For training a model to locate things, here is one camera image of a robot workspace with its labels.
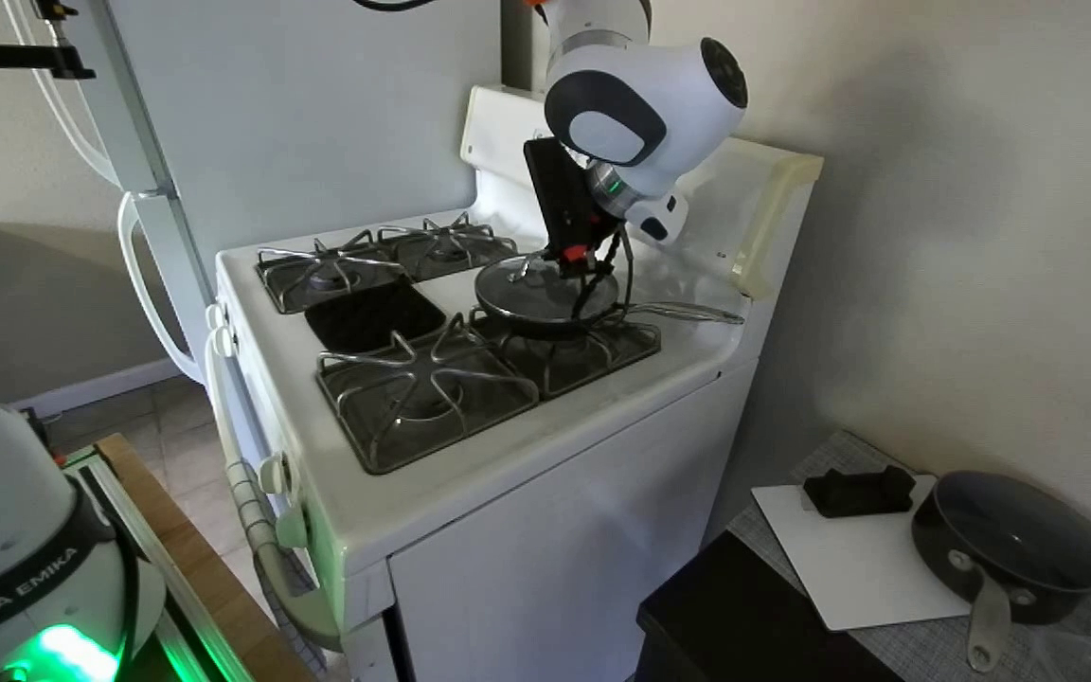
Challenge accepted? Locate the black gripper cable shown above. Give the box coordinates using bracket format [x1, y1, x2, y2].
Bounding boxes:
[570, 222, 641, 321]

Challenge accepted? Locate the white gas stove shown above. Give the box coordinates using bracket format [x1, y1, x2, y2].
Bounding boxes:
[200, 84, 827, 682]

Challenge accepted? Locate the white oven door handle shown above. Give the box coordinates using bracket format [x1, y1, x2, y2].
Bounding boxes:
[200, 308, 341, 641]

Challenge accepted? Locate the small black object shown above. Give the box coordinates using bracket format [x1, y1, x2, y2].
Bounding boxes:
[805, 463, 921, 523]

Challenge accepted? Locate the dark saucepan with grey handle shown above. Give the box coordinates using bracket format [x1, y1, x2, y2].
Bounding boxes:
[910, 470, 1091, 674]

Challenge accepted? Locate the wooden board edge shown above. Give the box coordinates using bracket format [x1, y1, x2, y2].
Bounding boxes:
[95, 432, 317, 682]

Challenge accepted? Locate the glass lid with metal handle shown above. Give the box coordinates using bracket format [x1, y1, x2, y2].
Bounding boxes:
[475, 251, 624, 337]

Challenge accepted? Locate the long white refrigerator handle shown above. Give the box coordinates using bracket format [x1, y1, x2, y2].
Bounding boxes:
[0, 0, 132, 194]

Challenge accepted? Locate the black box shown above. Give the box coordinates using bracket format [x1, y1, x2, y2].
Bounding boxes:
[634, 525, 910, 682]

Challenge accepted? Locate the white cutting board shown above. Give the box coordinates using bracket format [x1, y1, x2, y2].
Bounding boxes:
[749, 470, 979, 638]

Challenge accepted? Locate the black burner grate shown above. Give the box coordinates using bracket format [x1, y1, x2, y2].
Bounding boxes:
[314, 308, 668, 481]
[254, 208, 522, 317]

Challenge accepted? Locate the black square potholder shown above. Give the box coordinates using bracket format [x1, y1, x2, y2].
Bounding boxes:
[305, 276, 452, 361]

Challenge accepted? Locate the curved white refrigerator handle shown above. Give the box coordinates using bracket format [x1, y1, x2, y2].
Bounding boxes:
[114, 189, 213, 391]

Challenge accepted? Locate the white refrigerator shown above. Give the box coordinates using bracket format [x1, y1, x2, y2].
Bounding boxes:
[0, 0, 503, 391]

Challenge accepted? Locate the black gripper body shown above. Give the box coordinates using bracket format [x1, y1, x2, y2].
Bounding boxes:
[521, 134, 630, 260]

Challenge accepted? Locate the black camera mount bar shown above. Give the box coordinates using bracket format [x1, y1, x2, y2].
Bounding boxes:
[0, 0, 99, 84]

